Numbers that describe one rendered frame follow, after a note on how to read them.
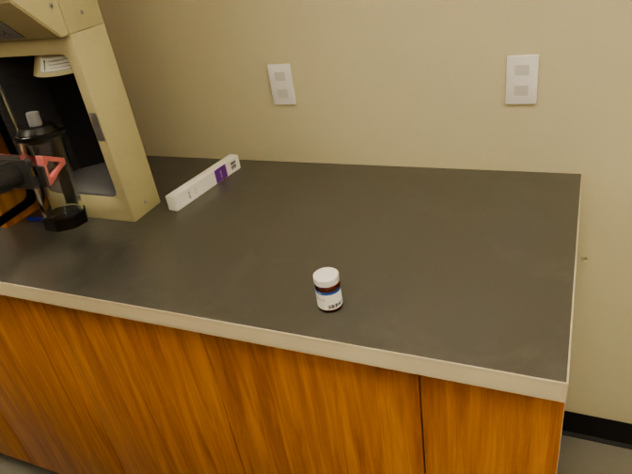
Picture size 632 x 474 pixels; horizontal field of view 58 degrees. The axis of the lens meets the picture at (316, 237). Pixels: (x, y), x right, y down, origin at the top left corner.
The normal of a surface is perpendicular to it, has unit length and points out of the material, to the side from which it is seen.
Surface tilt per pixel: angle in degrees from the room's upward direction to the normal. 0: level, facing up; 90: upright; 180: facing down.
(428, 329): 0
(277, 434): 90
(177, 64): 90
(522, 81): 90
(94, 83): 90
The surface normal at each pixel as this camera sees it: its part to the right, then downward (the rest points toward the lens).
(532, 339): -0.13, -0.85
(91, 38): 0.91, 0.09
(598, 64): -0.39, 0.52
